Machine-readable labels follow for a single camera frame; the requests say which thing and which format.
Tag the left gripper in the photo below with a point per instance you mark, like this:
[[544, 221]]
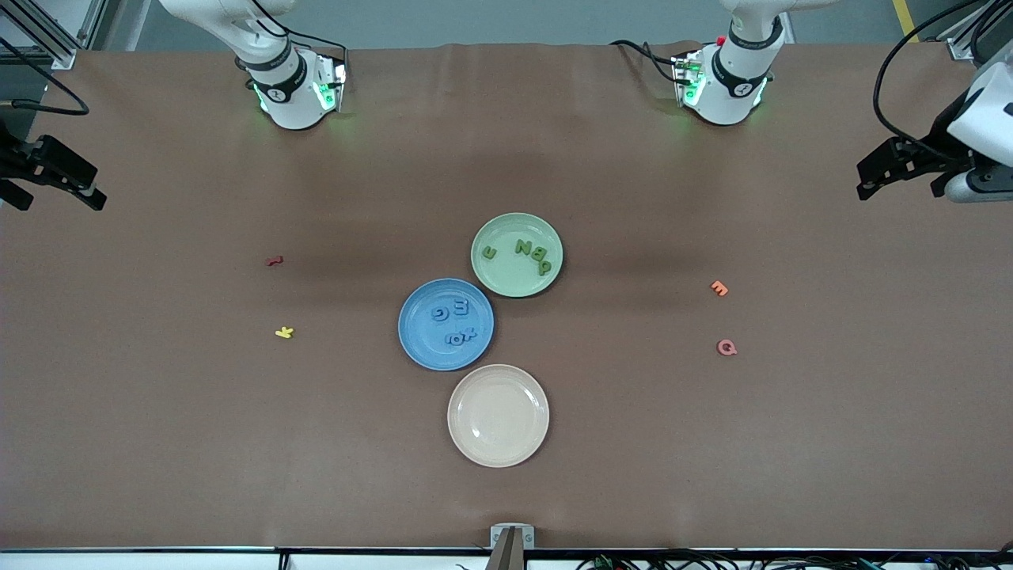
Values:
[[941, 133]]

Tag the blue foam letter G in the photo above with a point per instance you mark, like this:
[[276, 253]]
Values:
[[434, 313]]

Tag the green foam letter B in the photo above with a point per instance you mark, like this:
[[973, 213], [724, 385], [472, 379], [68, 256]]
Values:
[[538, 254]]

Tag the green foam letter N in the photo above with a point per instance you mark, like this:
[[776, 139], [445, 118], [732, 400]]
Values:
[[523, 246]]

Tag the blue foam letter E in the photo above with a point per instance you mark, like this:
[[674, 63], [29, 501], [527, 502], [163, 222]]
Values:
[[461, 305]]

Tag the blue foam letter a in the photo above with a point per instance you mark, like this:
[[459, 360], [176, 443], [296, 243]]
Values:
[[450, 339]]

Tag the blue foam plus sign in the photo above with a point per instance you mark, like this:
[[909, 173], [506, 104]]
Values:
[[470, 332]]

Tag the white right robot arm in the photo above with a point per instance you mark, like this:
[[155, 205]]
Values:
[[289, 87]]

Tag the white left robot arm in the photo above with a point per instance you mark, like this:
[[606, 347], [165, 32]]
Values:
[[736, 79]]

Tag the orange foam letter E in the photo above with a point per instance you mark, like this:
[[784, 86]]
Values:
[[718, 289]]

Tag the pink foam letter Q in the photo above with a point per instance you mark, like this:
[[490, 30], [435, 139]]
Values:
[[734, 352]]

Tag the brown table cover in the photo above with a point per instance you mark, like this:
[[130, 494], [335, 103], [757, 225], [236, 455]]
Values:
[[158, 435]]

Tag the blue round plate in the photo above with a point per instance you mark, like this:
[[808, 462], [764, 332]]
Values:
[[427, 348]]

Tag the green round plate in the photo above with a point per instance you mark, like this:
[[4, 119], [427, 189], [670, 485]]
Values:
[[506, 277]]

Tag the beige round plate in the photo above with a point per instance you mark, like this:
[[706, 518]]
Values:
[[498, 416]]

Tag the aluminium frame profile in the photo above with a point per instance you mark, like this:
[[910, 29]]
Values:
[[59, 55], [957, 49]]

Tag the white table edge rail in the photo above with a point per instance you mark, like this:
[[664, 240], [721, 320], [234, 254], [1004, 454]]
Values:
[[158, 562]]

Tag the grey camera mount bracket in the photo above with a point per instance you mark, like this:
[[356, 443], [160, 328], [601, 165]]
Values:
[[512, 546]]

